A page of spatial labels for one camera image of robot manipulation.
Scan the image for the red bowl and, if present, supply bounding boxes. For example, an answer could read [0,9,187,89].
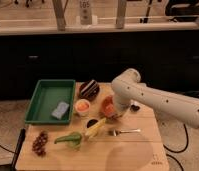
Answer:
[100,95,116,118]

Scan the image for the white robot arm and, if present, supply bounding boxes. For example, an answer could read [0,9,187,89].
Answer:
[111,68,199,130]

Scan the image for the silver fork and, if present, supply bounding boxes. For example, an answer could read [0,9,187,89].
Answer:
[108,129,141,136]

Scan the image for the small dark round dish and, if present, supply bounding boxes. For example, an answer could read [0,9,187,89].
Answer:
[86,119,98,128]

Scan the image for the yellow corn cob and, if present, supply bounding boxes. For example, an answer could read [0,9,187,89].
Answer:
[85,118,106,138]

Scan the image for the white cup with orange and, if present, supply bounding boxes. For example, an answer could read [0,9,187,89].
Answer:
[74,99,90,116]

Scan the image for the green pepper toy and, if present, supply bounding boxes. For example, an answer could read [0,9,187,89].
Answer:
[54,132,82,148]

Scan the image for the blue-grey sponge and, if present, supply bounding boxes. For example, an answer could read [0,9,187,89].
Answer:
[52,102,69,119]

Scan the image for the green plastic tray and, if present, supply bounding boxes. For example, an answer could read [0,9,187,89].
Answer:
[25,79,75,125]

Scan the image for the dark grape bunch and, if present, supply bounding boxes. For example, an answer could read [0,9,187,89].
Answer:
[32,131,48,157]

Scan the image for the white remote device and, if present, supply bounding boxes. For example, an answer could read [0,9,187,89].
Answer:
[79,0,92,25]

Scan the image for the black cable on floor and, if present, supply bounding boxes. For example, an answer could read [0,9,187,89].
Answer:
[163,123,191,171]

